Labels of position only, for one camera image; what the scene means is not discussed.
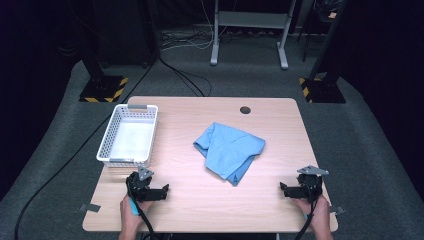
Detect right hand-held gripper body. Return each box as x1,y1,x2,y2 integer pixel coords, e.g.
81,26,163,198
285,165,330,201

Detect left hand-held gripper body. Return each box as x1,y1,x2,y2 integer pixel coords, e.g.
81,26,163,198
125,165,165,203

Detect light blue shirt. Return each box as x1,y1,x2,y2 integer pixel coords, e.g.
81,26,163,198
193,122,267,187

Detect person's left hand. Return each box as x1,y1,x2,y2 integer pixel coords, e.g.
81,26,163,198
119,194,153,234

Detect person's right hand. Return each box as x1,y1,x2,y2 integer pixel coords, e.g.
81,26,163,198
294,194,332,232

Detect white plastic basket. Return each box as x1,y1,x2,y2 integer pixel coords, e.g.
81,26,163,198
96,103,159,169

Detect black stand with striped base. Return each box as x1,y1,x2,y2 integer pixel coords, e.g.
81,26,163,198
298,0,350,104
78,49,129,104

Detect dark cabinet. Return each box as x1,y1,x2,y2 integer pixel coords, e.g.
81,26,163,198
96,0,162,67

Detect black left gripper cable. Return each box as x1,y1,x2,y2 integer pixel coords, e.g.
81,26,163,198
125,177,160,240

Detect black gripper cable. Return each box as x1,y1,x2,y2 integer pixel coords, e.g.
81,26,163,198
125,177,160,240
294,186,318,240

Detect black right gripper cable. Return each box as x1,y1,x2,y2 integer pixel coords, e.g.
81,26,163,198
294,186,318,240

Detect long black floor cable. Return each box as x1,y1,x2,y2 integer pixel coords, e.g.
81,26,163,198
13,56,161,240

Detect looped black floor cable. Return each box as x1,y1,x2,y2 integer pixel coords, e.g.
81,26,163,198
159,58,213,98

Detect tangle of floor cables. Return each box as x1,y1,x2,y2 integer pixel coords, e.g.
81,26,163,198
161,28,215,52

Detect grey metal desk frame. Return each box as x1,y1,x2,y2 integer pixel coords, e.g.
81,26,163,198
209,0,297,71

